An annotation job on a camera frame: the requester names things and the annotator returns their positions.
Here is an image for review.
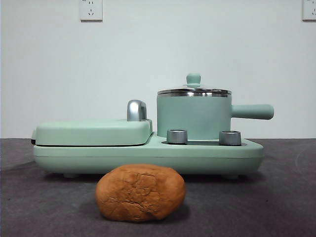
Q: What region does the glass pot lid green knob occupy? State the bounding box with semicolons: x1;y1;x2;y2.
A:
157;73;232;96

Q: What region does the brown potato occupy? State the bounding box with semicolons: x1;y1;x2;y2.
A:
95;163;187;222

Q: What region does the silver control knob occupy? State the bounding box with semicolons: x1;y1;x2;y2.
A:
219;130;242;146
166;129;188;144

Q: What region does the green breakfast maker base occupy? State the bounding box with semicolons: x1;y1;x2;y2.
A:
33;131;264;179

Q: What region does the green griddle cover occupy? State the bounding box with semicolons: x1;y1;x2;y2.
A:
31;118;153;147

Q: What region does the chrome griddle cover handle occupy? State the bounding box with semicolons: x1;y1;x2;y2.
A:
126;99;148;122

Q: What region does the green steamer pot with handle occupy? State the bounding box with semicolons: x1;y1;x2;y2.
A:
156;91;275;139

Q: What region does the white wall outlet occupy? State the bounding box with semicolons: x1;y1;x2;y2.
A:
302;0;316;21
79;0;103;22

